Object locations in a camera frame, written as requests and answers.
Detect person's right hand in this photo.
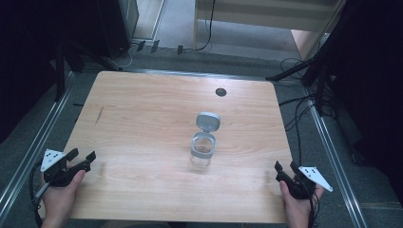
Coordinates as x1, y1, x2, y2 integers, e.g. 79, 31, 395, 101
278, 180, 325, 228

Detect black floor cables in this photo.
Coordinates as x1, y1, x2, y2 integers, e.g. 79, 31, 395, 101
278, 56, 321, 167

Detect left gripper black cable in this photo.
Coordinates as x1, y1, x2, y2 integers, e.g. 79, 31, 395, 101
29, 161, 51, 228

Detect metal floor rail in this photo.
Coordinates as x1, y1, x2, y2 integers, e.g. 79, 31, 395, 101
0, 71, 76, 217
304, 91, 369, 228
126, 67, 270, 81

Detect black stand post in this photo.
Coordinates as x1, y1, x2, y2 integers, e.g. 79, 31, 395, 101
53, 42, 67, 103

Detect black cabinet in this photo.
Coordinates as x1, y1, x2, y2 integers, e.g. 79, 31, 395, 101
93, 0, 141, 61

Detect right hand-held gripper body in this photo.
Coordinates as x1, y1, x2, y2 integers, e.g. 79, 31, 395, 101
275, 166, 334, 200

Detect white shelf unit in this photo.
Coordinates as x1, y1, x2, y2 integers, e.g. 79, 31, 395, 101
192, 0, 347, 51

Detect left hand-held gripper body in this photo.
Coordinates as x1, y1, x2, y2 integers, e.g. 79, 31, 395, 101
40, 148, 93, 188

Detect person's left hand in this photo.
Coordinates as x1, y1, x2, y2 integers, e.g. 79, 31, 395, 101
40, 169, 86, 228

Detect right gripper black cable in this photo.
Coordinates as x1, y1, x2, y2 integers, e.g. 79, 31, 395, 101
306, 189, 321, 228

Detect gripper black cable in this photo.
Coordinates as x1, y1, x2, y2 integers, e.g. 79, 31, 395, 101
306, 189, 321, 228
29, 161, 51, 228

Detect black hanging cable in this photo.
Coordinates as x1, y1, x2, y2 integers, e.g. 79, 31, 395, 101
184, 0, 217, 52

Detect white floor cable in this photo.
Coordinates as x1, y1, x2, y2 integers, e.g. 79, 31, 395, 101
108, 43, 142, 70

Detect clear jar with grey flip lid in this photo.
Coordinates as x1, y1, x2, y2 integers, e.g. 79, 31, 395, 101
188, 111, 222, 169

